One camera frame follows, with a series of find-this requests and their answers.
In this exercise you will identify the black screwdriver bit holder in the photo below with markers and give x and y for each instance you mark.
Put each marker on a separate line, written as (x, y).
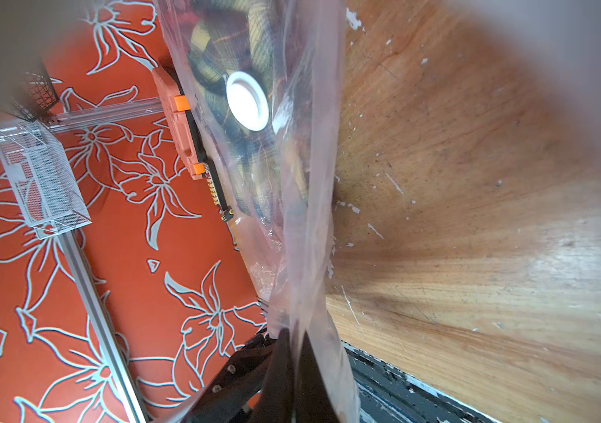
(218, 196)

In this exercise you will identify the orange tool case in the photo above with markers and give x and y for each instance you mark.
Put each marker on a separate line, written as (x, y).
(180, 121)

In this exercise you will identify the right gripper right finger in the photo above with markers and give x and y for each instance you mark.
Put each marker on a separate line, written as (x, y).
(313, 404)

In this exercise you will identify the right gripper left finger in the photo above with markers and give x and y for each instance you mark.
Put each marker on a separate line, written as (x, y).
(276, 400)

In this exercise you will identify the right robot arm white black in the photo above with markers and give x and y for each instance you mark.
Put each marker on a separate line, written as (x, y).
(262, 382)

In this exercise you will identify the olive plaid shirt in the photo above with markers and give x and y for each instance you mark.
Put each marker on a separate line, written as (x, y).
(263, 39)

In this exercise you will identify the black yellow screwdriver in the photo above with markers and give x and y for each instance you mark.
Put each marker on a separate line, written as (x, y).
(227, 216)

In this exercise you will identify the black wire wall basket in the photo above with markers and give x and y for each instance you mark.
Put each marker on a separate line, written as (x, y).
(32, 97)

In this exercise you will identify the clear plastic wall bin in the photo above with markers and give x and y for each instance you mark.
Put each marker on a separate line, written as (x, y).
(42, 180)

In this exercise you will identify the clear plastic vacuum bag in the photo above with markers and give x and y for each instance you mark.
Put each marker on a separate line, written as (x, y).
(290, 261)

